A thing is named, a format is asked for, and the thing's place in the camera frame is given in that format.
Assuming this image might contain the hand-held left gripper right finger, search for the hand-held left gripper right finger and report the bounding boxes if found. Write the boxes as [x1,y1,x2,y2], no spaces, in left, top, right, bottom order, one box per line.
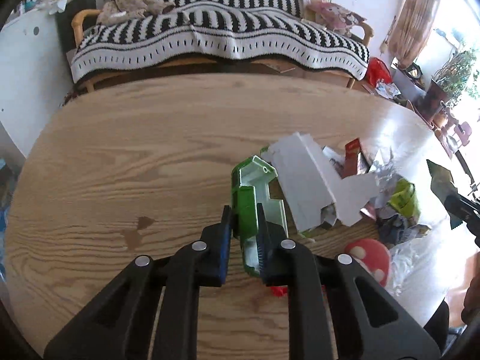
[256,202,441,360]

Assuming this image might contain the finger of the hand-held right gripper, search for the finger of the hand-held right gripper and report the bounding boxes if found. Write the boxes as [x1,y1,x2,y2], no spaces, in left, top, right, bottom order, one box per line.
[444,193,480,227]

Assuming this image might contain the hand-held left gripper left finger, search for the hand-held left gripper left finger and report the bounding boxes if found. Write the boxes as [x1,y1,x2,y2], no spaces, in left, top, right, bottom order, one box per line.
[44,205,231,360]

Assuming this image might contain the dark green wrapper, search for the dark green wrapper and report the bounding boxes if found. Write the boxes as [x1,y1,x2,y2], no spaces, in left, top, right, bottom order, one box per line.
[427,159,456,230]

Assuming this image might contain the red and gold box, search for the red and gold box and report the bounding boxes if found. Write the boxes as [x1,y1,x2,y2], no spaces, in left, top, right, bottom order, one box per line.
[344,139,370,177]

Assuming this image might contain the green snack packet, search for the green snack packet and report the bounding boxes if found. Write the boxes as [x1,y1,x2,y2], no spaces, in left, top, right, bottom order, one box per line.
[388,178,421,226]

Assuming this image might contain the crumpled printed wrapper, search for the crumpled printed wrapper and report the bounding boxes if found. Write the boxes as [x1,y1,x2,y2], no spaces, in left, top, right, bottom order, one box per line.
[377,214,432,246]

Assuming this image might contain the clear plastic wrap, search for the clear plastic wrap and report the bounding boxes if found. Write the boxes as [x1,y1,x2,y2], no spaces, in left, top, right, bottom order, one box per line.
[386,240,424,297]

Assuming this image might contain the pink stool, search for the pink stool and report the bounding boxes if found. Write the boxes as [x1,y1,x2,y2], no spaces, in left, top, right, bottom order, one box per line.
[444,116,473,147]

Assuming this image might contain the flattened white cardboard box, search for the flattened white cardboard box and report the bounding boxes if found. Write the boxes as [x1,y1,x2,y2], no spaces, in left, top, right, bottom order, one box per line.
[260,132,377,233]

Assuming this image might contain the red white-dotted mushroom toy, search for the red white-dotted mushroom toy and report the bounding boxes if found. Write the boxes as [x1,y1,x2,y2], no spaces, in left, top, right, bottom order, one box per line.
[344,238,391,287]

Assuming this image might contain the person's dark clothing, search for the person's dark clothing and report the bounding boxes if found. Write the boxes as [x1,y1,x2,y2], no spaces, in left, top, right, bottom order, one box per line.
[424,285,480,360]

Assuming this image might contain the potted green plant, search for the potted green plant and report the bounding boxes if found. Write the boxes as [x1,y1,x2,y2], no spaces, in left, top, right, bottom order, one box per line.
[424,49,480,121]

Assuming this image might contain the crumpled paper scraps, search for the crumpled paper scraps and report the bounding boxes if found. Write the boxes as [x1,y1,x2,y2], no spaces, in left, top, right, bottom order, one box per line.
[375,79,402,100]

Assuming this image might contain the red plastic bag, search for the red plastic bag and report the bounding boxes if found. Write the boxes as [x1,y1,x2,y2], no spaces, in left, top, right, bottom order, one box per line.
[365,57,392,87]

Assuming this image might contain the beige patterned curtain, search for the beige patterned curtain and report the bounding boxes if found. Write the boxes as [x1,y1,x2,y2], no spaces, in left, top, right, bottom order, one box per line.
[388,0,445,66]

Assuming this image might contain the black and white striped blanket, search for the black and white striped blanket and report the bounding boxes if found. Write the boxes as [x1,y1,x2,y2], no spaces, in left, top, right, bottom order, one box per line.
[70,0,370,83]

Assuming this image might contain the pink cartoon cushion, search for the pink cartoon cushion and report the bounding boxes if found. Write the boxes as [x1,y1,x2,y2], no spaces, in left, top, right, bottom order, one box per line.
[305,0,366,34]

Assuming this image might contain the white cabinet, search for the white cabinet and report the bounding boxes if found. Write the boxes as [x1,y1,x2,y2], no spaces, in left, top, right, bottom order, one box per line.
[0,7,76,158]

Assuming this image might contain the beige plush toy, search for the beige plush toy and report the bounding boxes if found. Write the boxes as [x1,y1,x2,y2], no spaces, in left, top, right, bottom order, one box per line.
[97,0,176,26]

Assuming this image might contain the black cabinet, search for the black cabinet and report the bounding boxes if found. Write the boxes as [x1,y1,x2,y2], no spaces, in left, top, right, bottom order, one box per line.
[55,0,97,51]

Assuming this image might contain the wooden sofa frame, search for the wooden sofa frame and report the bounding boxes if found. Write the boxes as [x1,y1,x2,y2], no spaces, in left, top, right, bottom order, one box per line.
[71,9,374,92]

